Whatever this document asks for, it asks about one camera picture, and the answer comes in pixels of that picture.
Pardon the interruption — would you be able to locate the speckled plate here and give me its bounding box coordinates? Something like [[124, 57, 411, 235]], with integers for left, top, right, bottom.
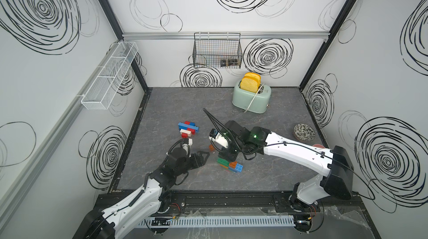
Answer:
[[293, 123, 315, 142]]

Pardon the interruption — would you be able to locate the small brown brick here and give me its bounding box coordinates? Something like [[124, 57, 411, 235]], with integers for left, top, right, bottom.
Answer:
[[228, 162, 237, 169]]

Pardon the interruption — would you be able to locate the black wire basket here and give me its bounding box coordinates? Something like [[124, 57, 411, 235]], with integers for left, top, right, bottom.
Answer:
[[192, 32, 243, 69]]

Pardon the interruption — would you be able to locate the red rectangular brick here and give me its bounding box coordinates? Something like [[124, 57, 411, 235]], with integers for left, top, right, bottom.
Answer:
[[186, 128, 196, 135]]

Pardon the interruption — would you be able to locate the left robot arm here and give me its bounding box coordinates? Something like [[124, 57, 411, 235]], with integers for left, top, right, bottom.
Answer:
[[73, 143, 210, 239]]

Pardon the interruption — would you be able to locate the yellow toast slice back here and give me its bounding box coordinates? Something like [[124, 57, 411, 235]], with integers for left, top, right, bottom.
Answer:
[[244, 72, 261, 85]]

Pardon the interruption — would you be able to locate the dark object in basket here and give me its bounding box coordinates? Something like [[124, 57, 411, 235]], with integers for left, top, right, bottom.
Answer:
[[220, 58, 241, 67]]

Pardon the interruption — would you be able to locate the white rectangular brick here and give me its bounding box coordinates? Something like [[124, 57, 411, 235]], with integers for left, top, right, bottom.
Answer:
[[179, 129, 192, 137]]

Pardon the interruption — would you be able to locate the light blue vertical brick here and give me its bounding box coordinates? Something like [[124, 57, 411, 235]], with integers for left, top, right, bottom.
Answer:
[[228, 163, 243, 173]]

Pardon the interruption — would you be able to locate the mint green toaster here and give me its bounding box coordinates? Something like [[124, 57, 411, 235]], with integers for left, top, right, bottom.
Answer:
[[232, 81, 272, 114]]

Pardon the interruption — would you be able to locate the white cable duct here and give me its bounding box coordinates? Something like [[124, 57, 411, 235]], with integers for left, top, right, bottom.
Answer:
[[136, 216, 295, 229]]

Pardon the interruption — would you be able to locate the light blue long brick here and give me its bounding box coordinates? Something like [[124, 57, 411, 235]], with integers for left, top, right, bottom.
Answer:
[[178, 123, 199, 133]]

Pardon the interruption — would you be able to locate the yellow toast slice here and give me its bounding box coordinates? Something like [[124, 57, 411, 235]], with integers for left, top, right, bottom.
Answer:
[[244, 72, 261, 85], [240, 77, 259, 93]]

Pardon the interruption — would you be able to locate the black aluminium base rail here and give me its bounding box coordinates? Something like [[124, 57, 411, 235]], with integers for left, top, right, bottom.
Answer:
[[169, 190, 362, 213]]

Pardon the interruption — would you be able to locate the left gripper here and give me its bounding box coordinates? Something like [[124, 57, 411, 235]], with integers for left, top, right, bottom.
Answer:
[[174, 151, 210, 178]]

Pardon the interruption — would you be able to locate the green brick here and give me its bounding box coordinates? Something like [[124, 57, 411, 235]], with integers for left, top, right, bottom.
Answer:
[[217, 158, 229, 167]]

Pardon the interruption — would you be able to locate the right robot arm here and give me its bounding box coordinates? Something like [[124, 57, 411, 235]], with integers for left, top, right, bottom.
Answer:
[[204, 109, 353, 211]]

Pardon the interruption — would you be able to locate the yellow toast slice front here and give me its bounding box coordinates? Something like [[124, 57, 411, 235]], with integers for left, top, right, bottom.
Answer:
[[240, 77, 259, 93]]

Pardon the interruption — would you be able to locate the white toaster cable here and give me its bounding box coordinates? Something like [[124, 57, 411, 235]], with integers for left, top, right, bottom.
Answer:
[[243, 83, 265, 113]]

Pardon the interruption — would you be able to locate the white wire shelf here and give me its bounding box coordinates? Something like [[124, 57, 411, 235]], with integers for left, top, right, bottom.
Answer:
[[81, 41, 138, 110]]

